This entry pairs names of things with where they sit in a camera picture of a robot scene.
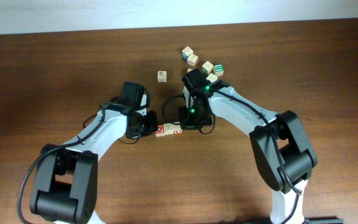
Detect red O letter block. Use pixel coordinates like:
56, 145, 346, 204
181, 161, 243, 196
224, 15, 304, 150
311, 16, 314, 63
155, 124, 165, 137

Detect green R letter block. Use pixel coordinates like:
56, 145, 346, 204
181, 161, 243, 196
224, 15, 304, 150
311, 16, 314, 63
172, 123, 183, 134

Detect ice cream picture block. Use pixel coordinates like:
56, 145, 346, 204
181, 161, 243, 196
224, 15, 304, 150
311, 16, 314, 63
163, 123, 176, 135

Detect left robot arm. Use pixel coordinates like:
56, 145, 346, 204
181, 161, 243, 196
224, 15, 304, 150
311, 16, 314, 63
29, 82, 157, 223

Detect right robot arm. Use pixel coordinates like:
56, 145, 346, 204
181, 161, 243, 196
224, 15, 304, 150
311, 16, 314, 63
179, 68, 318, 223

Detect teal A letter block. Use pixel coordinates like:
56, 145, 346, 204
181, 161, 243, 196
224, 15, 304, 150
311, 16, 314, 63
206, 73, 218, 83

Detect green N letter block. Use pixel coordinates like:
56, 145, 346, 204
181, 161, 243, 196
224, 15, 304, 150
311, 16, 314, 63
201, 61, 214, 75

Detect green B letter block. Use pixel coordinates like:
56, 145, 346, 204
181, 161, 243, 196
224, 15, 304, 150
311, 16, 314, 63
213, 64, 224, 77

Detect lone block left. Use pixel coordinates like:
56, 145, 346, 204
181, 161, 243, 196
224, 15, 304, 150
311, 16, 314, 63
157, 71, 167, 83

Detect red sided top block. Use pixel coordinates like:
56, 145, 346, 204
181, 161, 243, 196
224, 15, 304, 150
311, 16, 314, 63
186, 54, 199, 67

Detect blue sided top block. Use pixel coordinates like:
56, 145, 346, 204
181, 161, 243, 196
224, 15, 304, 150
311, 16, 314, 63
181, 46, 193, 60

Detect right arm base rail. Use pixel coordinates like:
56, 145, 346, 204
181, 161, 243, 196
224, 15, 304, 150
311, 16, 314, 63
303, 217, 344, 224

